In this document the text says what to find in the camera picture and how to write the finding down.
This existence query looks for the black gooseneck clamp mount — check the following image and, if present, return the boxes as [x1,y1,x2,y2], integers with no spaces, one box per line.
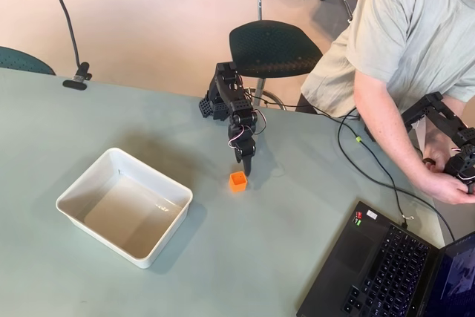
[55,0,93,91]

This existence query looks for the small orange cube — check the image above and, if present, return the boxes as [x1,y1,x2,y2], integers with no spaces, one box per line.
[228,170,249,194]

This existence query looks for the black cable with green tag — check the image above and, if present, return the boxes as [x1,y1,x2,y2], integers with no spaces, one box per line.
[347,108,456,243]

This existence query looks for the person's right hand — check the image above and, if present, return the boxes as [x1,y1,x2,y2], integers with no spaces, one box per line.
[420,159,475,206]

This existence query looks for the person's left hand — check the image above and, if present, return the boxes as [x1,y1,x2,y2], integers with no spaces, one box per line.
[425,127,452,160]

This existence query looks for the dark perforated chrome chair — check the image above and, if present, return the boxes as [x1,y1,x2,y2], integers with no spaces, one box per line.
[229,0,324,111]

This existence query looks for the bare right forearm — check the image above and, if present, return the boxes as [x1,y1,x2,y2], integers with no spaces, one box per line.
[353,68,436,197]

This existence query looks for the black laptop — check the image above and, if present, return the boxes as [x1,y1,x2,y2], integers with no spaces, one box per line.
[295,200,475,317]

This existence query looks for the teal perforated chair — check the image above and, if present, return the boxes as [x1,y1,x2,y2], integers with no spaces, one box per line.
[0,46,56,76]

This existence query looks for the black leader arm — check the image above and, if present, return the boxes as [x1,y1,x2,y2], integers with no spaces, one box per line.
[402,91,475,195]

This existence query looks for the person in grey t-shirt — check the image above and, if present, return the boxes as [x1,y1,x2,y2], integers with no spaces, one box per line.
[295,0,475,120]

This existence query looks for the white plastic bin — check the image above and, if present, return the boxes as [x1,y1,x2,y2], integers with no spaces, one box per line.
[55,147,194,269]

